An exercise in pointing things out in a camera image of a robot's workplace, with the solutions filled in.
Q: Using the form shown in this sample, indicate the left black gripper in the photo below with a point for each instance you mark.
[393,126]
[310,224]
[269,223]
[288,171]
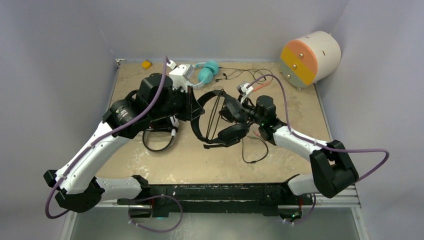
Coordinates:
[192,108]

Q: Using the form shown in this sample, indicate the black wired earbuds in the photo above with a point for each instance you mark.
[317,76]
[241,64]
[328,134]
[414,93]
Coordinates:
[236,72]

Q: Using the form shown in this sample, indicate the white and black headphones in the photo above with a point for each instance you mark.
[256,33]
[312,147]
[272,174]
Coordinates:
[160,128]

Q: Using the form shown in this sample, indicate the yellow block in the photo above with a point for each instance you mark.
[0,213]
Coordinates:
[146,64]

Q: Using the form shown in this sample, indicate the teal cat ear headphones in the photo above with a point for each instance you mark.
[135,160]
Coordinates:
[209,70]

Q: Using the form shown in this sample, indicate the pink orange stick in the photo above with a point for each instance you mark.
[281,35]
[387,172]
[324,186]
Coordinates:
[261,86]

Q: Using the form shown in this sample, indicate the black headphones with pink mic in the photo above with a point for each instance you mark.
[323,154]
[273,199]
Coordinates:
[228,123]

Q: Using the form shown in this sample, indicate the round drawer cabinet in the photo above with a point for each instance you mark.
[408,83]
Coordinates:
[310,58]

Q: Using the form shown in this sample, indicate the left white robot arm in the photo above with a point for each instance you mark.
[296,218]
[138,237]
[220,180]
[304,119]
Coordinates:
[76,186]

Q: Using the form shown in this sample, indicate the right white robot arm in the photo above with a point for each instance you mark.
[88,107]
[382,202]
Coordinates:
[332,169]

